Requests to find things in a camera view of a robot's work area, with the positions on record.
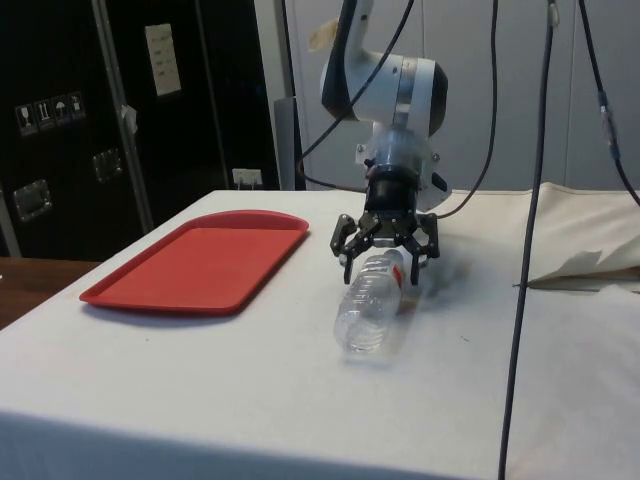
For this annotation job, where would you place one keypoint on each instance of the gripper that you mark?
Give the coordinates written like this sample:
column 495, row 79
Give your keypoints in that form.
column 391, row 195

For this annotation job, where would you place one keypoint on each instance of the clear plastic bottle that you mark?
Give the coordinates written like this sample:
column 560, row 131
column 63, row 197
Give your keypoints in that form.
column 365, row 310

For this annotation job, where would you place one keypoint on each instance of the red tray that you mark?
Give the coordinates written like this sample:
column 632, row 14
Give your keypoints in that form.
column 200, row 265

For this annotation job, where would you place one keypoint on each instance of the black cabinet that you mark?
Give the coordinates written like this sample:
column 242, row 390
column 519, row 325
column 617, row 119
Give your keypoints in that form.
column 65, row 75

